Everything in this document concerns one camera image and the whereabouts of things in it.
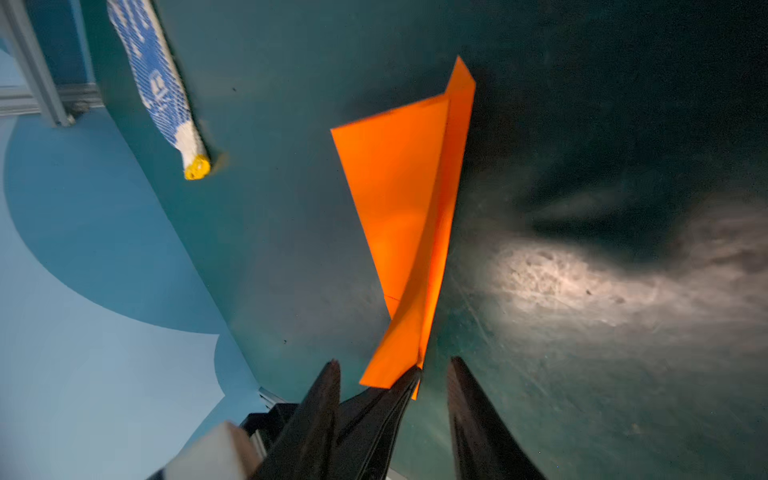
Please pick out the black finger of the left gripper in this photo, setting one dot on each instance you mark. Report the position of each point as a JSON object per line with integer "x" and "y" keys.
{"x": 368, "y": 425}

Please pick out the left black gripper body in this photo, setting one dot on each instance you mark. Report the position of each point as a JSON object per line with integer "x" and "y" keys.
{"x": 264, "y": 429}

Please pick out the left aluminium frame post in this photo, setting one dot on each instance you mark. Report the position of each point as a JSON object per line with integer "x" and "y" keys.
{"x": 21, "y": 35}

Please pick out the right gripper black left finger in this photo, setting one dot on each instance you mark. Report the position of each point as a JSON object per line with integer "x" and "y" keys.
{"x": 304, "y": 449}

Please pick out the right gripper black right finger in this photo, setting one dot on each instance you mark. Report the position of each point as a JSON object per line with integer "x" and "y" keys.
{"x": 483, "y": 447}

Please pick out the aluminium rear frame bar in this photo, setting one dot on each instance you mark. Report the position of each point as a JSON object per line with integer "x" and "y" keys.
{"x": 76, "y": 99}

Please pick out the orange square paper sheet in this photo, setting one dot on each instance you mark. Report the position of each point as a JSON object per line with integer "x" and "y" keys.
{"x": 403, "y": 169}

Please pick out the left blue dotted work glove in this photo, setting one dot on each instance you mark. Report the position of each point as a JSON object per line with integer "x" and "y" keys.
{"x": 159, "y": 84}

